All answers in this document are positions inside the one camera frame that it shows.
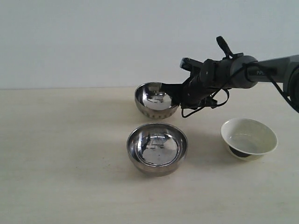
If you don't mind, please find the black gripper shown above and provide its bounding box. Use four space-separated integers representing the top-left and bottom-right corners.
161 75 228 110

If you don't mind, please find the dimpled steel bowl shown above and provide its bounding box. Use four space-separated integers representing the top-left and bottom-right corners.
134 82 179 120

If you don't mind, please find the smooth steel bowl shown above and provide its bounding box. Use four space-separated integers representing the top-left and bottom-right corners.
126 122 188 177

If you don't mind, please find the white ceramic bowl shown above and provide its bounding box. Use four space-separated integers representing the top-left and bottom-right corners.
220 118 278 161

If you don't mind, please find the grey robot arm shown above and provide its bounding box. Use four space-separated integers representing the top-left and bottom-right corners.
161 54 299 112

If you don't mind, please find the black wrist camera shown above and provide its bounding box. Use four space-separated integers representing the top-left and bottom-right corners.
180 57 203 72

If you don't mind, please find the black cable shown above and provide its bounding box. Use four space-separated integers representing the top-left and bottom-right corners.
179 35 299 118

